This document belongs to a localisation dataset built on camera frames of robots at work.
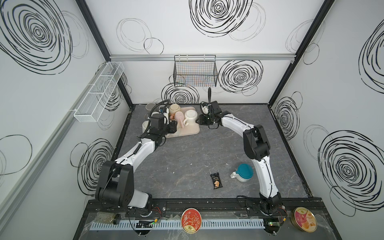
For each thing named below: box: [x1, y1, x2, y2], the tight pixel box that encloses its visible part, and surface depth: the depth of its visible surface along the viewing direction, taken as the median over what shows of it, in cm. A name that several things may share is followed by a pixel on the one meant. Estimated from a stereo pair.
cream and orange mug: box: [169, 103, 181, 120], surface depth 107 cm
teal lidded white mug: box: [230, 163, 254, 183], surface depth 80 cm
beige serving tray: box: [165, 106, 200, 139], surface depth 104 cm
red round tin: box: [180, 207, 202, 234], surface depth 69 cm
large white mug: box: [183, 109, 198, 126], surface depth 104 cm
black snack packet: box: [210, 172, 223, 190], surface depth 84 cm
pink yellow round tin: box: [290, 206, 318, 233], surface depth 69 cm
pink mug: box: [174, 111, 185, 129], surface depth 104 cm
